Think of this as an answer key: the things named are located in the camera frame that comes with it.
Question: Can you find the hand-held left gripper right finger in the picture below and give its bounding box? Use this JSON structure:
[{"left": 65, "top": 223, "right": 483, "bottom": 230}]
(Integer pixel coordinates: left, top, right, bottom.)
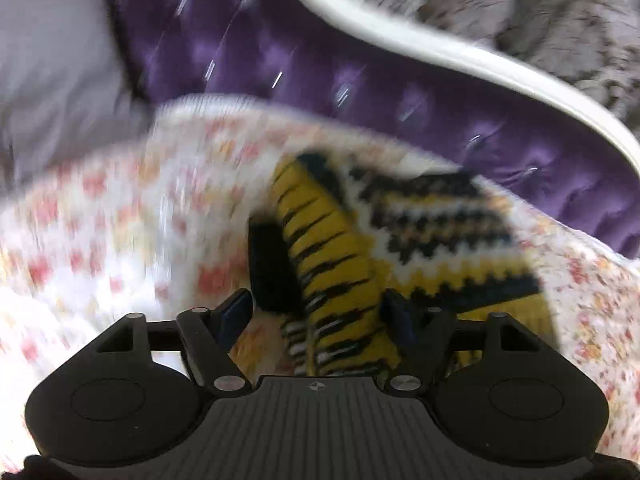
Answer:
[{"left": 381, "top": 289, "right": 545, "bottom": 394}]

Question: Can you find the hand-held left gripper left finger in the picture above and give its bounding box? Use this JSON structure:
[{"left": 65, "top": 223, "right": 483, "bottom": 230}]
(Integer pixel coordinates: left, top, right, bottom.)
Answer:
[{"left": 91, "top": 288, "right": 254, "bottom": 397}]

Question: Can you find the yellow black white knitted sweater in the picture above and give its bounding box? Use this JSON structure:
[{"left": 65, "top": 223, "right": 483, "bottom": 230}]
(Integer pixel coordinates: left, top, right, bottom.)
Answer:
[{"left": 247, "top": 152, "right": 562, "bottom": 378}]

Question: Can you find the floral bed sheet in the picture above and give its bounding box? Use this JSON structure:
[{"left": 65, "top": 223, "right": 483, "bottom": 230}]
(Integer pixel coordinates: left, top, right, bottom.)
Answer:
[{"left": 0, "top": 94, "right": 640, "bottom": 466}]

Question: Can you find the purple tufted headboard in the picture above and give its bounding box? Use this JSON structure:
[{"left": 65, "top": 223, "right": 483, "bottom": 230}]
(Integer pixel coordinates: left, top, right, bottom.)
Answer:
[{"left": 102, "top": 0, "right": 640, "bottom": 261}]

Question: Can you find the grey pillow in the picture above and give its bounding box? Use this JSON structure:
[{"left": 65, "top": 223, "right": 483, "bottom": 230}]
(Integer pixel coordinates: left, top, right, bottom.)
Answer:
[{"left": 0, "top": 0, "right": 152, "bottom": 186}]

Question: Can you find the mottled grey brown curtain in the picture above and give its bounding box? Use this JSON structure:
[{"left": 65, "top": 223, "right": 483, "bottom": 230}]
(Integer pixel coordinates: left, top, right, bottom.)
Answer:
[{"left": 320, "top": 0, "right": 640, "bottom": 137}]

